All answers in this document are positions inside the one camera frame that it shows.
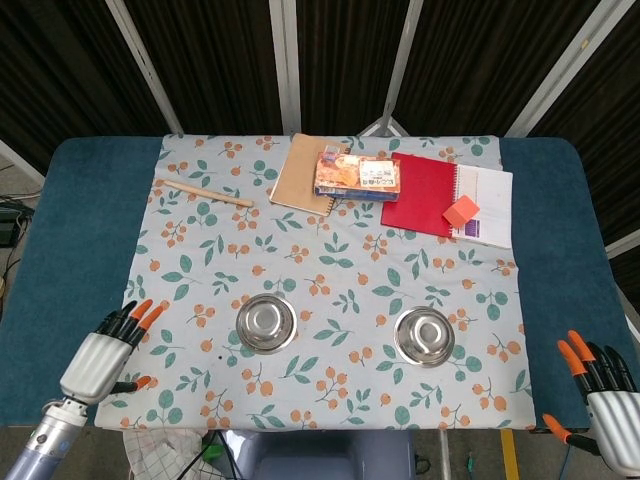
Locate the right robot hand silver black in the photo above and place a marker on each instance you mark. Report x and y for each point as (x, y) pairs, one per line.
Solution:
(617, 420)

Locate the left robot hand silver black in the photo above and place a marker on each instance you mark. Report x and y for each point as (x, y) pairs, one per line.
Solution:
(95, 365)

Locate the steel bowl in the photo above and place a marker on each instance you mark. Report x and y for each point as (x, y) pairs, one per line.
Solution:
(425, 337)
(265, 325)

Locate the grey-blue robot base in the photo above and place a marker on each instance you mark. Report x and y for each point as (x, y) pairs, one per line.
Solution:
(320, 457)

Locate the floral tablecloth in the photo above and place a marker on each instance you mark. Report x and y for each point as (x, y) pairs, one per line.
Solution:
(330, 250)

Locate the teal table cover cloth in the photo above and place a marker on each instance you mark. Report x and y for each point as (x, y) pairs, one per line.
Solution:
(85, 240)

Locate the green clip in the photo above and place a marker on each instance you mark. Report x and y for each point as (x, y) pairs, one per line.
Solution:
(213, 452)

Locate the black equipment box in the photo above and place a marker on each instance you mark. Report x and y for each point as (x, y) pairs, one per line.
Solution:
(7, 225)

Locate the light wooden stick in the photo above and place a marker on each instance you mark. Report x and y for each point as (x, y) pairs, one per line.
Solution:
(205, 192)

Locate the white printed paper booklet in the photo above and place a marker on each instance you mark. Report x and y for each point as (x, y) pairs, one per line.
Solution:
(492, 205)

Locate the orange cube block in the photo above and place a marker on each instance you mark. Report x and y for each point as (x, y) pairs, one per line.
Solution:
(460, 210)

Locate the brown kraft spiral notebook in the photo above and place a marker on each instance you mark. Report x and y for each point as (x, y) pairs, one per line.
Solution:
(297, 175)

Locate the red spiral notebook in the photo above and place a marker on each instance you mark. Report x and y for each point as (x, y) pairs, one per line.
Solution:
(420, 195)

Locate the orange blue food box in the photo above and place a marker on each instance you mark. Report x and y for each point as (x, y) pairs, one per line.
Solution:
(350, 175)

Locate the white partition frame post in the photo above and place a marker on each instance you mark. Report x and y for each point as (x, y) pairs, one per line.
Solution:
(145, 65)
(405, 50)
(567, 65)
(20, 160)
(286, 65)
(625, 243)

